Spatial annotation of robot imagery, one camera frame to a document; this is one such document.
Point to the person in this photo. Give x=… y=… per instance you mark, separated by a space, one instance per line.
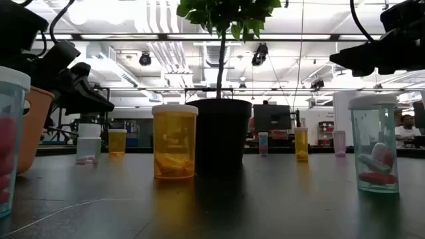
x=407 y=131

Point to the black ceiling-hung camera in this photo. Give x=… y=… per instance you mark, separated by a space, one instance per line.
x=260 y=54
x=317 y=84
x=145 y=59

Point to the black table frame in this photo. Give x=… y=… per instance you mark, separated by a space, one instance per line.
x=166 y=150

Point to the green leafy plant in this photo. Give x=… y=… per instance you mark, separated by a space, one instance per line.
x=229 y=13

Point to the small amber pill bottle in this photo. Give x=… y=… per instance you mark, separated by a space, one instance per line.
x=117 y=142

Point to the white building column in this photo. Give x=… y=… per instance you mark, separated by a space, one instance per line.
x=340 y=113

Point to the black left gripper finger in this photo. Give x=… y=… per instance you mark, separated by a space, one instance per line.
x=79 y=108
x=79 y=83

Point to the red shelf unit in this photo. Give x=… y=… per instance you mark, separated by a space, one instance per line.
x=325 y=132

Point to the slim amber pill bottle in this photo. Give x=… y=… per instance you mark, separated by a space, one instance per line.
x=301 y=146

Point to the clear green-tinted pill bottle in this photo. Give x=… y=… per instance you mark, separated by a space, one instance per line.
x=88 y=146

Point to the teal bottle with capsules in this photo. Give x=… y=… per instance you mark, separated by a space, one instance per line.
x=373 y=132

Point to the small blue pink pill bottle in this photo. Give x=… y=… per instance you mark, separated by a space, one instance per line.
x=263 y=144

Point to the black monitor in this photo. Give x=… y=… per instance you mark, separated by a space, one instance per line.
x=272 y=117

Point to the orange plastic bin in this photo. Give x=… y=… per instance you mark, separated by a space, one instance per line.
x=34 y=132

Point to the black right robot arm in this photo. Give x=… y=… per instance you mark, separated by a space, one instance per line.
x=408 y=11

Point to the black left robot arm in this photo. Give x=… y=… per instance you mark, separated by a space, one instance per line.
x=16 y=26

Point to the blue storage bins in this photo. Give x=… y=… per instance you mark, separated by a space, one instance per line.
x=132 y=141

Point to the black plant pot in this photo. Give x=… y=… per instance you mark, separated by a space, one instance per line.
x=222 y=132

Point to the teal bottle with red pills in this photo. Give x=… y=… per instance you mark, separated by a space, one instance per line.
x=10 y=139

